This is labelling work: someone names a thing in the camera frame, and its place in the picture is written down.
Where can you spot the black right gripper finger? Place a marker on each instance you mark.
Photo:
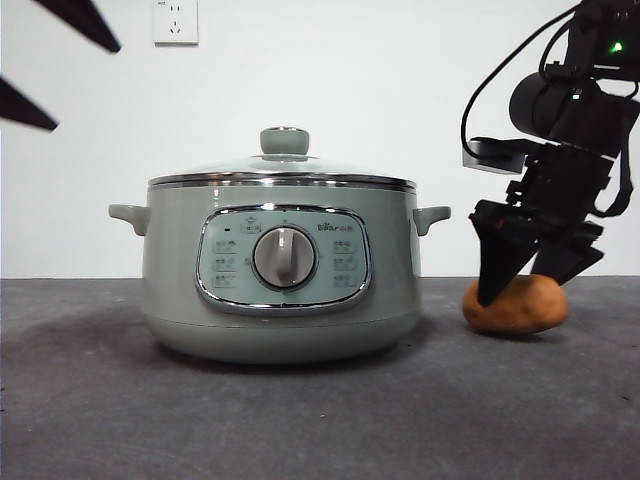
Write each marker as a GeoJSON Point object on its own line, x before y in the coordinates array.
{"type": "Point", "coordinates": [500, 250]}
{"type": "Point", "coordinates": [567, 260]}

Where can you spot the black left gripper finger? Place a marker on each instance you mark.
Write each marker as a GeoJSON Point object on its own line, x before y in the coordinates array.
{"type": "Point", "coordinates": [22, 110]}
{"type": "Point", "coordinates": [82, 22]}

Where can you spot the brown potato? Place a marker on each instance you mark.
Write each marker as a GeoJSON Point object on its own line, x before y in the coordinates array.
{"type": "Point", "coordinates": [530, 310]}

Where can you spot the glass lid with green knob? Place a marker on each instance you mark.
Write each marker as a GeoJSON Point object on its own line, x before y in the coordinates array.
{"type": "Point", "coordinates": [284, 141]}

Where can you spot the pale green electric cooking pot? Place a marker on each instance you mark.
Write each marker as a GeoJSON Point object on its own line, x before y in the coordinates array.
{"type": "Point", "coordinates": [180, 280]}

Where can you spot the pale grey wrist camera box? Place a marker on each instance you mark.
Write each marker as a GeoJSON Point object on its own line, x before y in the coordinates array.
{"type": "Point", "coordinates": [492, 156]}

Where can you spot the white wall socket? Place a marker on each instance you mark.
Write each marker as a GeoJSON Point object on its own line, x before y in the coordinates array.
{"type": "Point", "coordinates": [175, 22]}

